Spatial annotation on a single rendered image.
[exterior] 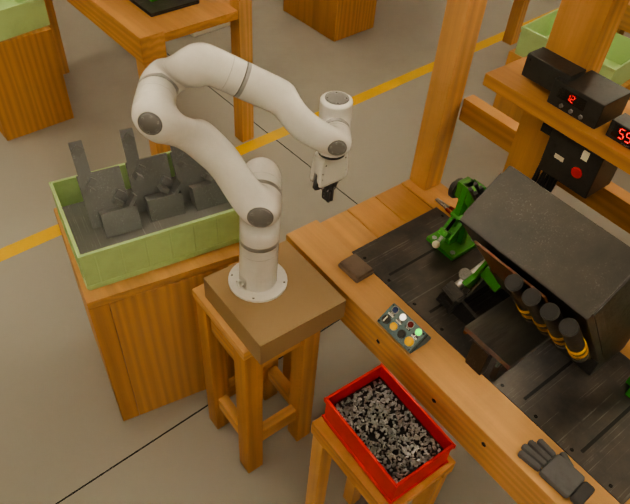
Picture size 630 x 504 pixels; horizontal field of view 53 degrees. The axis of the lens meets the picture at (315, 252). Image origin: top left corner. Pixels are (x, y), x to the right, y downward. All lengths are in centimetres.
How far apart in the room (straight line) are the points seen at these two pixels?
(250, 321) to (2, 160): 267
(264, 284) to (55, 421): 132
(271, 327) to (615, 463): 102
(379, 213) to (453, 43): 66
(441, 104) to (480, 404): 104
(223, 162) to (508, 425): 107
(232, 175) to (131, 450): 149
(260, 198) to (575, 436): 109
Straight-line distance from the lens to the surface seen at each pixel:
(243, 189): 171
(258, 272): 195
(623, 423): 207
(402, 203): 248
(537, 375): 205
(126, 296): 230
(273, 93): 158
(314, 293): 204
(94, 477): 282
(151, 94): 159
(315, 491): 227
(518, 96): 195
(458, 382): 196
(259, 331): 193
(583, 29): 193
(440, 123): 237
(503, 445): 189
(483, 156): 434
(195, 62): 155
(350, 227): 234
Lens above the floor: 249
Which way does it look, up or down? 46 degrees down
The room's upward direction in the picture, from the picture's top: 5 degrees clockwise
